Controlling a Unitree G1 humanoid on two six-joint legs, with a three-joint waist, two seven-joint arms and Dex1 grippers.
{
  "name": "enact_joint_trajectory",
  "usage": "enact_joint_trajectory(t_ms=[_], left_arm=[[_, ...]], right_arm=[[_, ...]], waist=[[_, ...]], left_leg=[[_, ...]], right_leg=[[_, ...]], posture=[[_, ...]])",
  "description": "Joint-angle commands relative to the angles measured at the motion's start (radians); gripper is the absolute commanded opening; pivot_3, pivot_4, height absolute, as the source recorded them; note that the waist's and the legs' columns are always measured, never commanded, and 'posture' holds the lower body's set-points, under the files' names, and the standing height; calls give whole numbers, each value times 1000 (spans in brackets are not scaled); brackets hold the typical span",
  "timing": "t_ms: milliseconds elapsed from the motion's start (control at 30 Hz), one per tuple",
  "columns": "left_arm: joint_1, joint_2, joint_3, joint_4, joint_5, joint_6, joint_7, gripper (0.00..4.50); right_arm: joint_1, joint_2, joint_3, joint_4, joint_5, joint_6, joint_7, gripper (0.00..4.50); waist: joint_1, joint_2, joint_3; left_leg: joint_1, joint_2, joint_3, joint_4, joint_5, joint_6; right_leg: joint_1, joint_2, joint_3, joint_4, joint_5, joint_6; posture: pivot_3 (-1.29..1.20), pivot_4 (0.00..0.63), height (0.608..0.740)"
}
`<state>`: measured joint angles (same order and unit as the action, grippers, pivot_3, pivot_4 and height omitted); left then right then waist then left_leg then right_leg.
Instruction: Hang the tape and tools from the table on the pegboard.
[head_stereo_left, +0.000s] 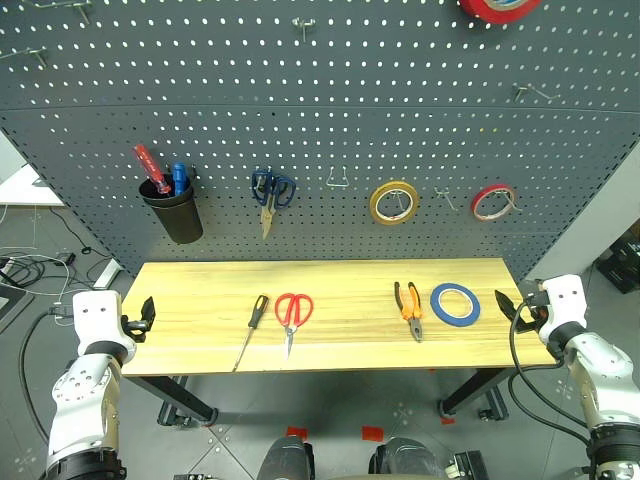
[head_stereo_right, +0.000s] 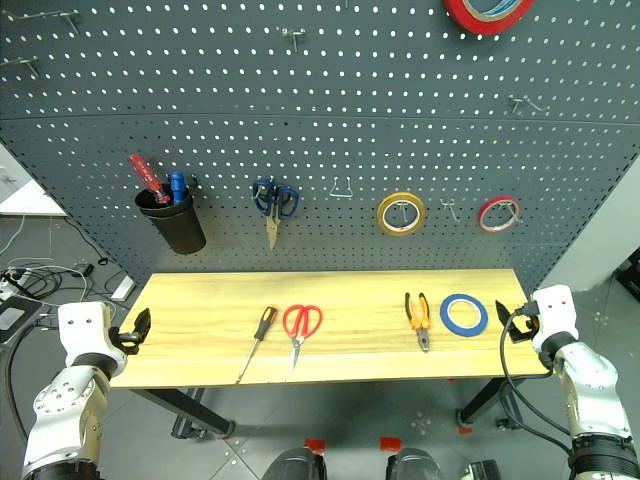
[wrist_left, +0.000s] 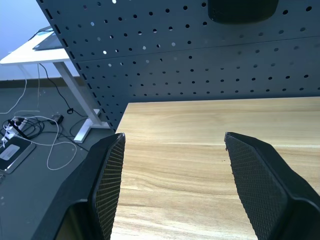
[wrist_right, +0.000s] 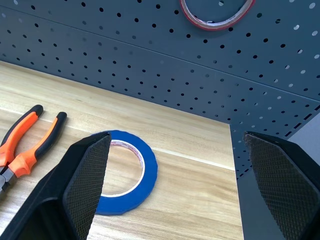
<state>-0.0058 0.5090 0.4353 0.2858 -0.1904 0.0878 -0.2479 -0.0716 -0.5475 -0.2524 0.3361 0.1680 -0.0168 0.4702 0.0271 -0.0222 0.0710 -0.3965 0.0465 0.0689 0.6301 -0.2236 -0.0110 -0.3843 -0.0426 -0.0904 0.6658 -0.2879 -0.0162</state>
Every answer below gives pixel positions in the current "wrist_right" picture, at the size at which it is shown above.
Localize blue tape roll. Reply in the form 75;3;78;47
90;129;159;217

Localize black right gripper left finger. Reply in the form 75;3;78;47
0;131;112;240

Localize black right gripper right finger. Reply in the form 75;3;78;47
243;131;320;240

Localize red tape roll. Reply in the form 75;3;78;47
179;0;257;32

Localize orange and black pliers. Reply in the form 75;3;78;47
0;104;68;200

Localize grey pegboard panel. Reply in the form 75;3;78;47
0;0;320;240

